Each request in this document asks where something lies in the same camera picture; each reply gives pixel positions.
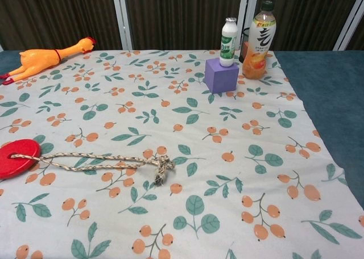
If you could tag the small white yogurt bottle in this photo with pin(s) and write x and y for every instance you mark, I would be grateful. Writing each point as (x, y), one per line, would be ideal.
(228, 44)

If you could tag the purple foam cube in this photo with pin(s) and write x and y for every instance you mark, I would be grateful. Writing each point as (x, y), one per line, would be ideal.
(221, 77)

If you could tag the red disc with centre hole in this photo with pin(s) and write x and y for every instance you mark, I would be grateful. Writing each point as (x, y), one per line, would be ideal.
(21, 156)

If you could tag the yellow rubber chicken toy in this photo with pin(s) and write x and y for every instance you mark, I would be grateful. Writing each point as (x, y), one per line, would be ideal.
(37, 60)

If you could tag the white metal frame post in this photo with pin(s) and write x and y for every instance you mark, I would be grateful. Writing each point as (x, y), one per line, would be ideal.
(245, 12)
(121, 17)
(349, 23)

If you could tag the orange juice drink bottle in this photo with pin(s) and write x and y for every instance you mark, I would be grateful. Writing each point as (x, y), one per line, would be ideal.
(258, 47)

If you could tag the floral fruit print tablecloth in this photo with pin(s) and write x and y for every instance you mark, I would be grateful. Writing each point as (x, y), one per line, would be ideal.
(159, 156)

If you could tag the teal blue fabric cover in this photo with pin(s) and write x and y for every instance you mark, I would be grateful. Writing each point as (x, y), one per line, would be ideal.
(327, 80)

